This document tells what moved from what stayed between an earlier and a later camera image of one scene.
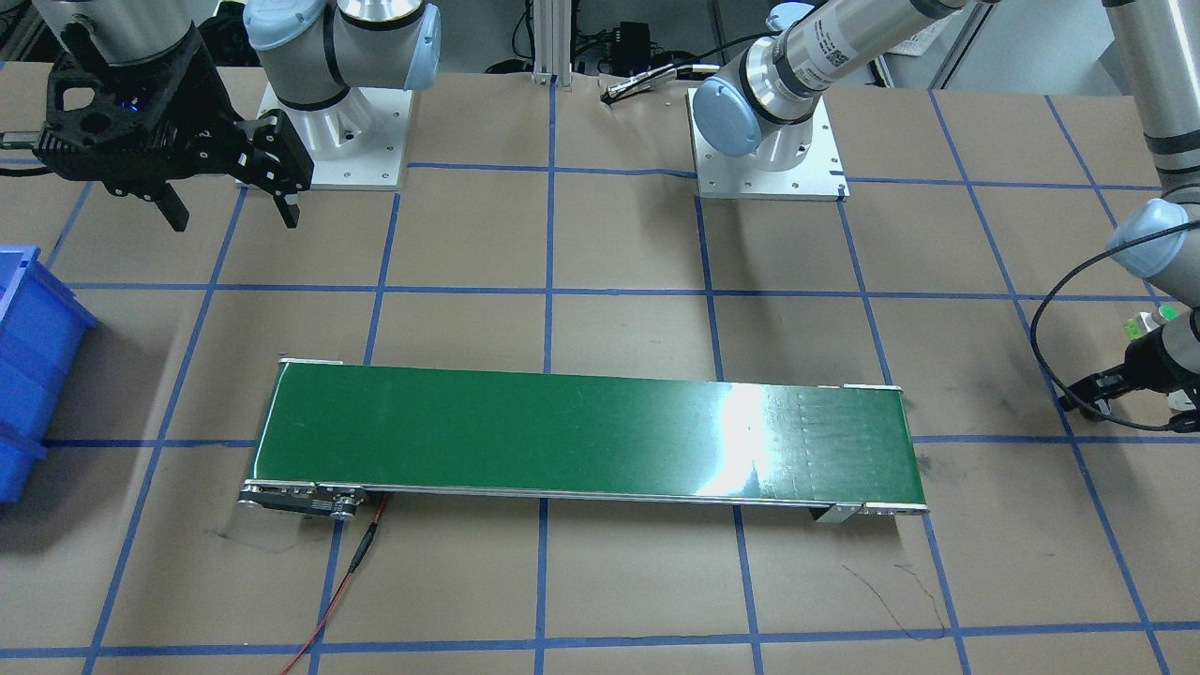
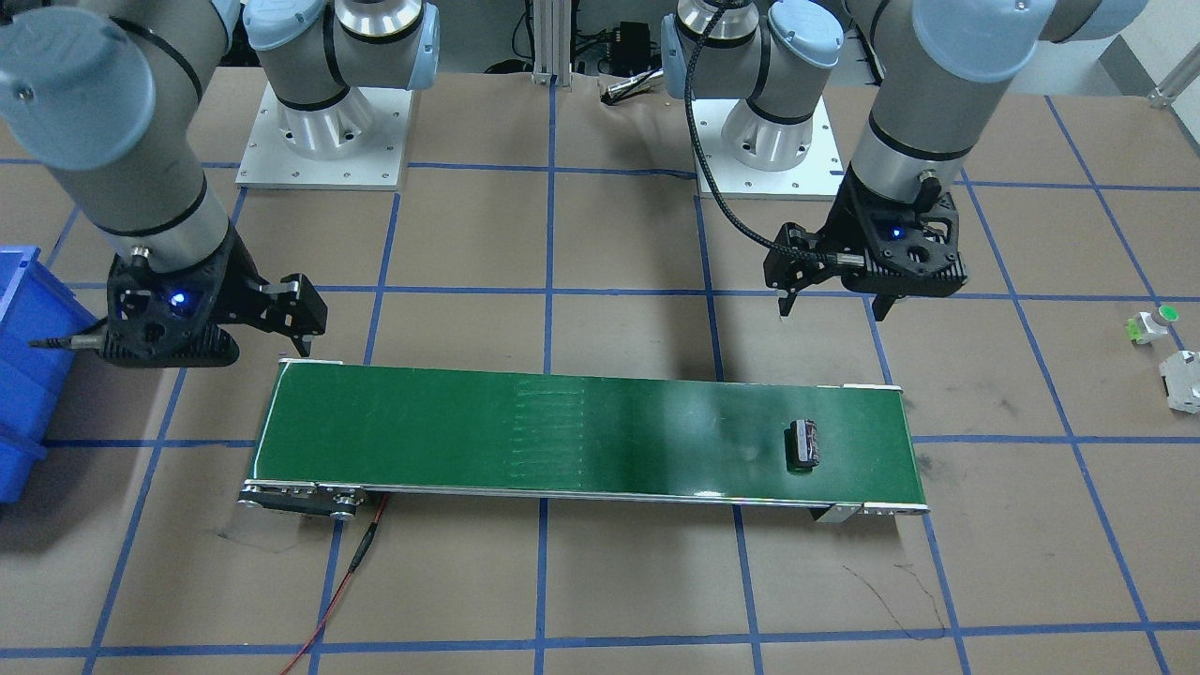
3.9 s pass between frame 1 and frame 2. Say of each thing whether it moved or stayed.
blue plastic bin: stayed
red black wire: stayed
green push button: stayed
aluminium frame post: stayed
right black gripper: moved
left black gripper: moved
